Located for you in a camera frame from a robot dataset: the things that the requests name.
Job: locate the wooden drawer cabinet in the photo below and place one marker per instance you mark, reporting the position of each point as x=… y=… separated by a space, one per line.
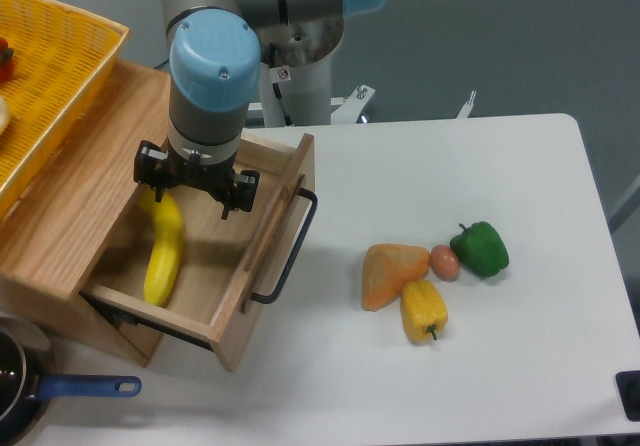
x=69 y=262

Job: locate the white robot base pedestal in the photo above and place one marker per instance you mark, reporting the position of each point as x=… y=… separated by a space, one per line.
x=295 y=79

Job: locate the yellow banana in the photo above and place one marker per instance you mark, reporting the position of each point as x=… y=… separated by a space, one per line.
x=167 y=248

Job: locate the brown egg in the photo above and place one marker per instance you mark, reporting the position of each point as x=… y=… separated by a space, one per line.
x=445 y=263

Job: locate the yellow plastic basket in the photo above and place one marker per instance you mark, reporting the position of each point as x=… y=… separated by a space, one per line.
x=63 y=56

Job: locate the white metal bracket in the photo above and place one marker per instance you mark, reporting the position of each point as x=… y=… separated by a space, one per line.
x=352 y=109

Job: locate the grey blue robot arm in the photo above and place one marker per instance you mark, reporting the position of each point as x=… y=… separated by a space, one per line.
x=222 y=55

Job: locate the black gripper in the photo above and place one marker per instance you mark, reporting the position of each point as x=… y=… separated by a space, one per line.
x=158 y=170

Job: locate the red tomato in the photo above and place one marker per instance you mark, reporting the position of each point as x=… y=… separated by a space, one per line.
x=6 y=60

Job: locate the black drawer handle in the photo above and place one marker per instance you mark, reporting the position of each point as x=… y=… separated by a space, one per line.
x=273 y=296

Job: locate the white round vegetable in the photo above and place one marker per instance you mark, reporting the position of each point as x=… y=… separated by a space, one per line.
x=5 y=114

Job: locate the green bell pepper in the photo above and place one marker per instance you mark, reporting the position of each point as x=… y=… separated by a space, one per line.
x=480 y=249

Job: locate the yellow bell pepper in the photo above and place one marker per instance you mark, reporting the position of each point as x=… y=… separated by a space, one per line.
x=424 y=313

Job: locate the blue handled saucepan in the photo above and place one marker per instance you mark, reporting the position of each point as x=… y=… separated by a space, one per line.
x=29 y=380

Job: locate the black corner fixture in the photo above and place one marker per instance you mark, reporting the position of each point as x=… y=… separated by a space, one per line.
x=628 y=383

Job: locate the open wooden top drawer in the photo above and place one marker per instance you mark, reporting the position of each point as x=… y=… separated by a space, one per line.
x=223 y=261

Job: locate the orange triangular bread piece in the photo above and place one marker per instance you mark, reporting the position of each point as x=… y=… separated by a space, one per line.
x=387 y=268

